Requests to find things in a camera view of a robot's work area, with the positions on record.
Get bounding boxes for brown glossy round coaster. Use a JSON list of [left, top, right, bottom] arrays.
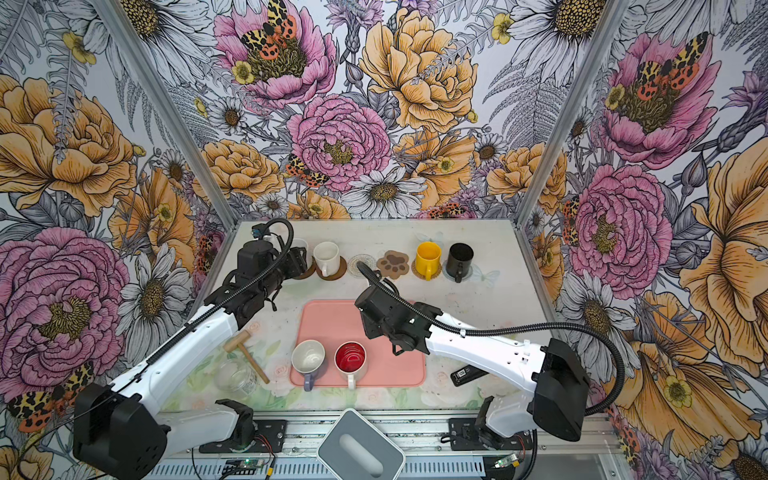
[[295, 261, 316, 280]]

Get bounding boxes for dark brown round coaster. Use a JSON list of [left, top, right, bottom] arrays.
[[313, 257, 347, 281]]

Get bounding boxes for woven rattan round coaster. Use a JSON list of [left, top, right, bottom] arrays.
[[411, 257, 442, 281]]

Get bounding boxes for paw shaped cork coaster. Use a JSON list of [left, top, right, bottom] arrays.
[[376, 250, 410, 280]]

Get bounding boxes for red inside white mug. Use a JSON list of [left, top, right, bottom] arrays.
[[334, 341, 368, 390]]

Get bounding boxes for grey blue round coaster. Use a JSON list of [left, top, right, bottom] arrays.
[[442, 264, 474, 283]]

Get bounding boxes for white patterned round coaster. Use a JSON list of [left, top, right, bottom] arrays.
[[347, 254, 377, 279]]

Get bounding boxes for yellow mug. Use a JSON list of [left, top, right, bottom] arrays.
[[415, 241, 442, 263]]

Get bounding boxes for black mug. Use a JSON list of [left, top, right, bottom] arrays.
[[445, 243, 474, 280]]

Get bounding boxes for white mug purple handle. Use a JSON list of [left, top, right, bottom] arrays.
[[291, 339, 328, 392]]

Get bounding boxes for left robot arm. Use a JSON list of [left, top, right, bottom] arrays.
[[73, 240, 308, 479]]

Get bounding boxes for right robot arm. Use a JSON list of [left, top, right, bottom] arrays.
[[355, 285, 589, 442]]

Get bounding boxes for pink tray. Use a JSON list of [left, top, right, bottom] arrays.
[[296, 300, 426, 388]]

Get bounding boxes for black stapler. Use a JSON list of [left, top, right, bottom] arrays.
[[450, 365, 487, 387]]

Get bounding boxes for wooden mallet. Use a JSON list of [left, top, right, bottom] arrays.
[[223, 330, 270, 384]]

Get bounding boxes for clear glass jar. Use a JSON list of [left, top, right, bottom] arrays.
[[214, 360, 257, 399]]

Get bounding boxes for grey tissue box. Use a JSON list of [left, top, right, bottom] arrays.
[[317, 408, 406, 480]]

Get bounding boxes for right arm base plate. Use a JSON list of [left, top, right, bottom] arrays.
[[441, 417, 533, 452]]

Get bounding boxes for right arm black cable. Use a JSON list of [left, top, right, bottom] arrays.
[[356, 261, 626, 480]]

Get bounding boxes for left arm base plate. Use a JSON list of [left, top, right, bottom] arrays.
[[198, 419, 288, 454]]

